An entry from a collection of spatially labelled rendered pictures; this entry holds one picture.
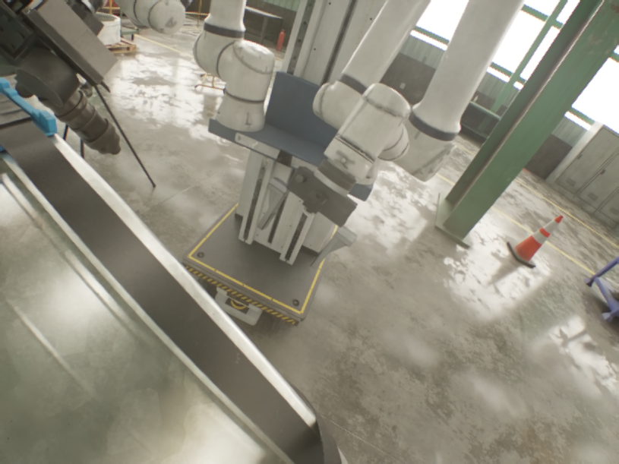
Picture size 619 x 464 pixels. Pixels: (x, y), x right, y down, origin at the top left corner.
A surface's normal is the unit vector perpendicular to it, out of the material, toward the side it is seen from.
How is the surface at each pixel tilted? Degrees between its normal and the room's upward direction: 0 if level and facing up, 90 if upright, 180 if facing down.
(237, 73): 91
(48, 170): 18
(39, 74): 51
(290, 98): 90
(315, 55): 90
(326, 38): 90
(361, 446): 0
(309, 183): 66
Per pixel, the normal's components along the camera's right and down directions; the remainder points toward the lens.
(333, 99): -0.51, 0.06
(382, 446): 0.29, -0.70
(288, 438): 0.74, -0.25
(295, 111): -0.33, 0.57
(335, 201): -0.27, 0.19
